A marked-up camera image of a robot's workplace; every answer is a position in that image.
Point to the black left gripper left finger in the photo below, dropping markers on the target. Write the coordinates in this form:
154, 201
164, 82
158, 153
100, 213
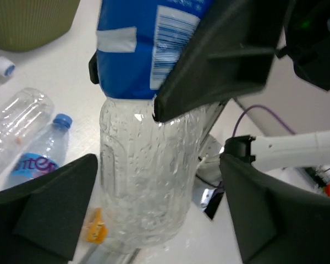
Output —
41, 219

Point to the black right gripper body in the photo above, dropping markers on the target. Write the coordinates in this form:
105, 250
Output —
307, 42

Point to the blue cap water bottle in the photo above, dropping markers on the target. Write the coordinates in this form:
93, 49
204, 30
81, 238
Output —
44, 155

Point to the clear crumpled unlabelled bottle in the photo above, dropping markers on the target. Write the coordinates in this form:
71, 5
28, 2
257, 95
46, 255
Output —
21, 118

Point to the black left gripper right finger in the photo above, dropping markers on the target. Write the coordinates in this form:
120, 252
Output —
275, 222

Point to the olive green mesh bin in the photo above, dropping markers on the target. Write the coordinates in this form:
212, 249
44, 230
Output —
29, 24

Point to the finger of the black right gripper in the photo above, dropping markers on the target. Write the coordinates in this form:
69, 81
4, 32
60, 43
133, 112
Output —
230, 54
93, 71

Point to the clear bottle dark blue label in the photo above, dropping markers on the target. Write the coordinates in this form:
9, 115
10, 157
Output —
139, 42

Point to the clear bottle yellow-orange cap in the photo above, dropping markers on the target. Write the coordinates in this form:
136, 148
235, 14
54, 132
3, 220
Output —
95, 228

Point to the aluminium frame rail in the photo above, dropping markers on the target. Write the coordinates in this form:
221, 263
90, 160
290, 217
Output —
115, 254

